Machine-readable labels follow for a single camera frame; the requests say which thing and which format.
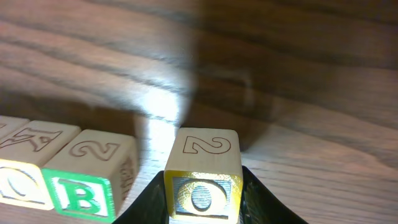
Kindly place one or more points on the yellow O block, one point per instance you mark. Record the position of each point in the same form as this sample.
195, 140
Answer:
24, 152

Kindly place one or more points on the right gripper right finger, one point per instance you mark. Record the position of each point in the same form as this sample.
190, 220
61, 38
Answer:
260, 206

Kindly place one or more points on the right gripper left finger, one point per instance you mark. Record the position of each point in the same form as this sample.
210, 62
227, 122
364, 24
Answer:
150, 207

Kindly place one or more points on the green R block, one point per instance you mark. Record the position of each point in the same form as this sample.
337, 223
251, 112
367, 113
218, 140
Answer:
9, 124

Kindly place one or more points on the green B block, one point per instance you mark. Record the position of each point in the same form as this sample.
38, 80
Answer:
92, 175

